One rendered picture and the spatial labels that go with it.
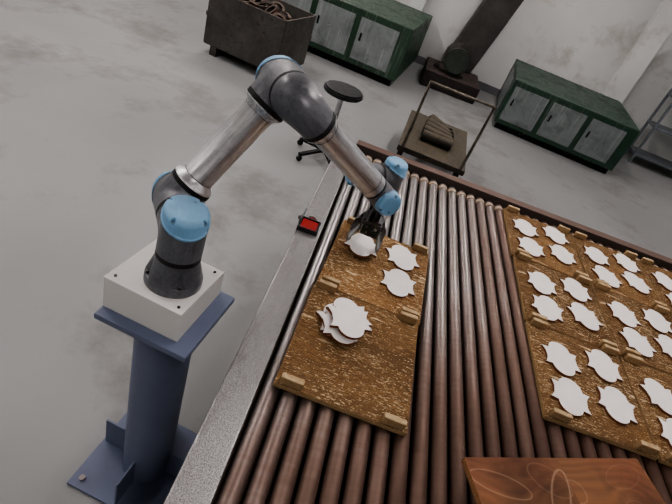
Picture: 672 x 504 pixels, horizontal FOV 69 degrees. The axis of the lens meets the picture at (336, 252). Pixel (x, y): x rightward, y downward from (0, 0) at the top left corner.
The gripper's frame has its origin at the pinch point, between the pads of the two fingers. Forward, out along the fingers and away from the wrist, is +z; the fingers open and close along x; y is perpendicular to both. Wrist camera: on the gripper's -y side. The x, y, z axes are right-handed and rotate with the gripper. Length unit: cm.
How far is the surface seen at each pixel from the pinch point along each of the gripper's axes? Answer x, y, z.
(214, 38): -223, -389, 78
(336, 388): 6, 63, 2
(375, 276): 7.9, 12.0, 2.0
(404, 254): 16.0, -6.1, 1.0
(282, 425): -4, 77, 3
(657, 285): 136, -64, 2
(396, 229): 11.4, -25.2, 3.7
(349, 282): 0.3, 20.3, 1.9
